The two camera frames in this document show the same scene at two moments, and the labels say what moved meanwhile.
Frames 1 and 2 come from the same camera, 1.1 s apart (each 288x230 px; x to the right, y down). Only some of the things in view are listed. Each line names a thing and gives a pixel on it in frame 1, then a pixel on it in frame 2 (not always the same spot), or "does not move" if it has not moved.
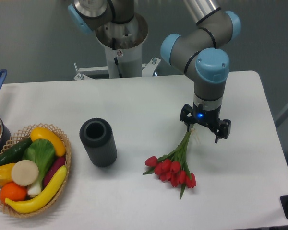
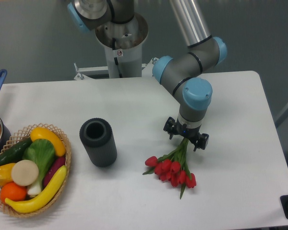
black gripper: x=210 y=117 -> x=172 y=127
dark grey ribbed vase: x=96 y=134 does not move
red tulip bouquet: x=173 y=166 does not move
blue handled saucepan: x=0 y=132 does not move
